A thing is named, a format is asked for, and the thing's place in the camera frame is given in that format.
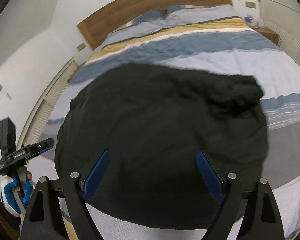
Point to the striped duvet cover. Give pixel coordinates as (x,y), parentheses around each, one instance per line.
(222,47)

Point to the wall switch plate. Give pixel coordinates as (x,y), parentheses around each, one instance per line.
(250,5)
(81,46)

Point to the right wall switch plate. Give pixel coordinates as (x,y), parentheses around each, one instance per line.
(250,5)

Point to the left blue white gloved hand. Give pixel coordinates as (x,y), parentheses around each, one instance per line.
(9,188)

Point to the left grey pillow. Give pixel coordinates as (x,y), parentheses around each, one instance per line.
(145,24)

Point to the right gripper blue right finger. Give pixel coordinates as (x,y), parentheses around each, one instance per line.
(210,177)

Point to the left wall switch plate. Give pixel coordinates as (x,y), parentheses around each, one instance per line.
(81,46)

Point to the purple item on nightstand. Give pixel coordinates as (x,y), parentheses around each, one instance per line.
(251,22)

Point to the right wooden nightstand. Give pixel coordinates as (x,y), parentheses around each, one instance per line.
(269,34)

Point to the white wardrobe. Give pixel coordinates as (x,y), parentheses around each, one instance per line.
(283,17)

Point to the brown sleeve forearm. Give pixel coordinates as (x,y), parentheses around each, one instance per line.
(9,225)

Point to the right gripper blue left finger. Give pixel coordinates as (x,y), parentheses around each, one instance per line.
(92,174)

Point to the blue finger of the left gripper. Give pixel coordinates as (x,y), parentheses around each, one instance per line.
(43,150)

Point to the right grey pillow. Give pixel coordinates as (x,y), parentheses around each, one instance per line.
(189,14)

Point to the grey pillow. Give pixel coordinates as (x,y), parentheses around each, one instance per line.
(189,14)
(145,24)

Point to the black puffy jacket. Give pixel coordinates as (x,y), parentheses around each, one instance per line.
(153,120)

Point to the wooden headboard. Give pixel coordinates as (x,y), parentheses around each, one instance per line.
(98,25)

